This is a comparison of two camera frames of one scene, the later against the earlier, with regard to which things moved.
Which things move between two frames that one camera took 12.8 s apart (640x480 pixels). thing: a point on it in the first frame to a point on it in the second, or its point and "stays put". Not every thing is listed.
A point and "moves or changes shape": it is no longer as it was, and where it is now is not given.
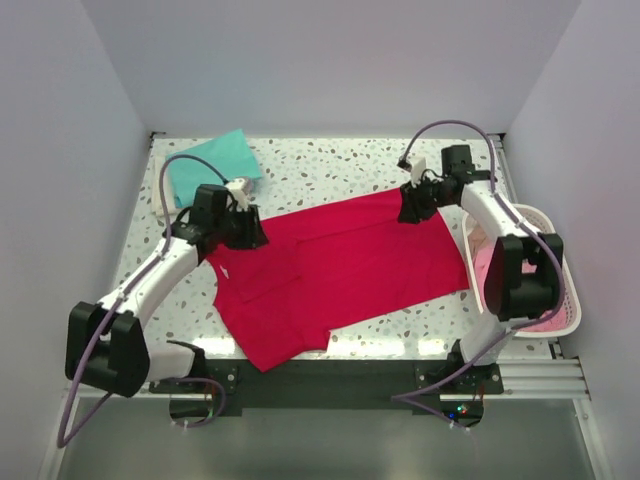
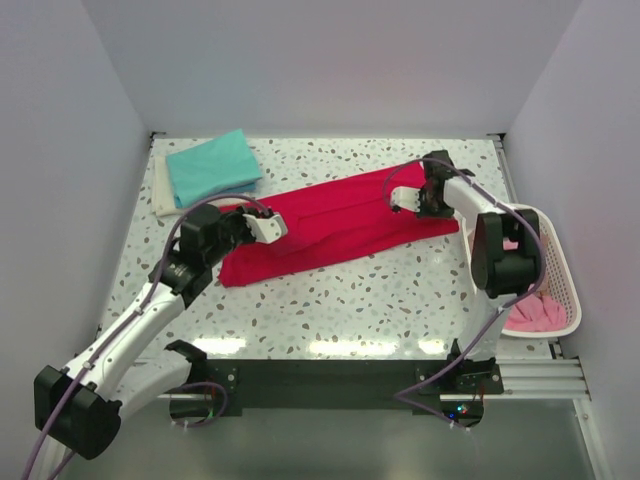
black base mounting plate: x=324 y=385 stays put
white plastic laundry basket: x=479 y=246 stays put
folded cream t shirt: x=167 y=197 stays put
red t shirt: x=326 y=267 moves or changes shape
